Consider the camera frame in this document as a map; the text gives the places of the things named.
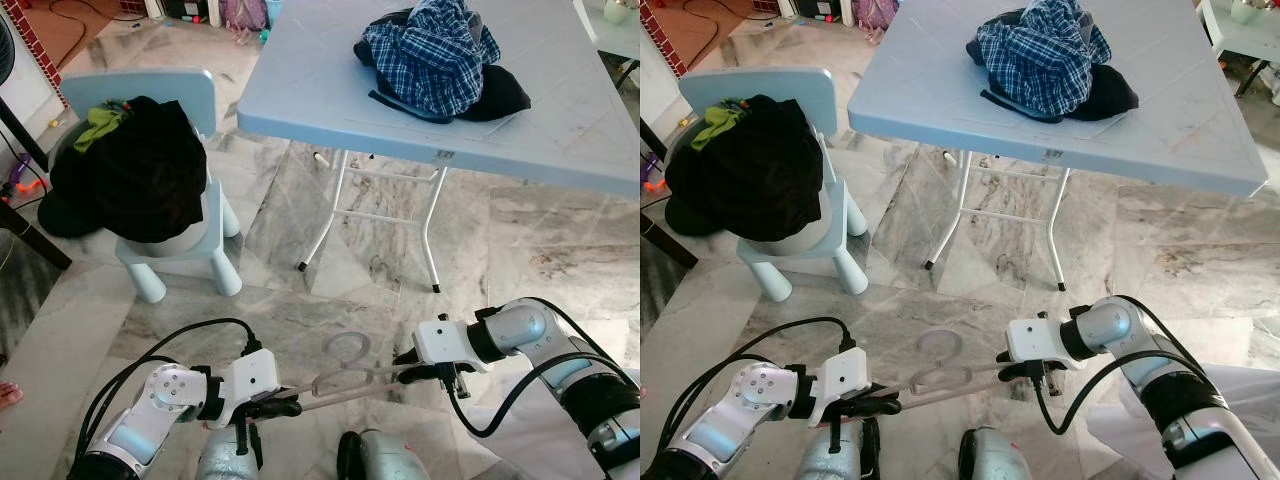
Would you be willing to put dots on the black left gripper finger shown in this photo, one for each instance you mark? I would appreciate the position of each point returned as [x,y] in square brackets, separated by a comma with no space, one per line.
[885,410]
[291,410]
[288,399]
[882,398]

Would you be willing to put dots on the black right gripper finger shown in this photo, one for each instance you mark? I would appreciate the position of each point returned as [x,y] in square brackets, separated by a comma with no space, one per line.
[410,358]
[1010,375]
[1008,358]
[412,376]

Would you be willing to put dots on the pale pink plastic hanger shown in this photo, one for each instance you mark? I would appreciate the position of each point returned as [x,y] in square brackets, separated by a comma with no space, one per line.
[372,374]
[980,372]

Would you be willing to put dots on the black t-shirt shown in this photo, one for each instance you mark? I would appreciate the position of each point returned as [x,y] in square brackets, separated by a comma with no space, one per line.
[760,180]
[140,180]

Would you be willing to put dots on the blue plaid shirt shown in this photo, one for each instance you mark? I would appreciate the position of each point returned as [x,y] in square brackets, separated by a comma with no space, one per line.
[430,60]
[1040,60]

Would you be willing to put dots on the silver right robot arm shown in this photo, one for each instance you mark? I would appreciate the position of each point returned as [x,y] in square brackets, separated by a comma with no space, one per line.
[1105,325]
[520,325]

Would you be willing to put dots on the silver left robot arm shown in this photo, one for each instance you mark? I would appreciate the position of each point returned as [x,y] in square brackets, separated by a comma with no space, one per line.
[172,392]
[765,390]

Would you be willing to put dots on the silver left robot leg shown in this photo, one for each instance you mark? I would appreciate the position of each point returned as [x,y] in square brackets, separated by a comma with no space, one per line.
[222,462]
[835,462]

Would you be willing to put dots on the silver robot leg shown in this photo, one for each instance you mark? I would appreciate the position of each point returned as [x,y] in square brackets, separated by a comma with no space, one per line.
[835,462]
[222,462]
[385,460]
[1000,460]

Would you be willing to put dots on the silver right robot leg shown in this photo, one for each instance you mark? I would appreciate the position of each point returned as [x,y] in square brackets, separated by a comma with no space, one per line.
[385,460]
[1000,460]

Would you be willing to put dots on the white fabric sheet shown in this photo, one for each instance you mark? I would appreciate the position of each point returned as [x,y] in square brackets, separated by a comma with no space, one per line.
[1110,450]
[510,450]

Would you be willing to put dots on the person's bare foot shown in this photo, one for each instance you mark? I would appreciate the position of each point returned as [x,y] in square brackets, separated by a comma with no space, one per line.
[8,394]

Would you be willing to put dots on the light blue folding table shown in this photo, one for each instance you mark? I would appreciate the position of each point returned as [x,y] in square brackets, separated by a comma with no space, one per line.
[320,90]
[930,90]

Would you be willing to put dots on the orange toy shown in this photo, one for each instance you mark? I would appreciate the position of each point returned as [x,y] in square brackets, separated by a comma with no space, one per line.
[655,187]
[30,187]

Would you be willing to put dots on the green cloth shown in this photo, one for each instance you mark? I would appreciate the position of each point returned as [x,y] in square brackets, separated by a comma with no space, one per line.
[100,128]
[725,125]

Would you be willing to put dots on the light blue child chair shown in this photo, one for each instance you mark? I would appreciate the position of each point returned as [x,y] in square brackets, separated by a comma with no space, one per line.
[790,85]
[170,85]

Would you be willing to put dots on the purple toy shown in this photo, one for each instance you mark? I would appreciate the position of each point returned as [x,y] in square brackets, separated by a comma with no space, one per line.
[22,168]

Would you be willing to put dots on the teal bottle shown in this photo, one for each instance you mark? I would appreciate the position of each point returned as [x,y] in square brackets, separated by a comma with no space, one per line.
[270,35]

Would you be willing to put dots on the white side table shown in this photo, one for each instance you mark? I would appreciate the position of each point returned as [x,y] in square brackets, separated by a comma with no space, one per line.
[1250,40]
[600,40]

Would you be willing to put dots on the pale green mug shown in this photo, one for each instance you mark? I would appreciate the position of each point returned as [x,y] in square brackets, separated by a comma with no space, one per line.
[620,12]

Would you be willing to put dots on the brown mat red border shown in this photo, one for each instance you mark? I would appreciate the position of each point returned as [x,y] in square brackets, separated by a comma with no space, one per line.
[700,30]
[70,30]

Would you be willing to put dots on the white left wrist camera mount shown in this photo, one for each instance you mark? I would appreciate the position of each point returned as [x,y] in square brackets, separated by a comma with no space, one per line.
[255,380]
[845,378]

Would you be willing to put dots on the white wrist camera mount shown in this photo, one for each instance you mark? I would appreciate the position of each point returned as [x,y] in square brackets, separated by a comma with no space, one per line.
[445,342]
[255,380]
[1035,340]
[845,378]

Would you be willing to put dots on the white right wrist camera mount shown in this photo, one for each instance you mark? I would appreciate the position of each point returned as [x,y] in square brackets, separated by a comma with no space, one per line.
[445,342]
[1035,340]

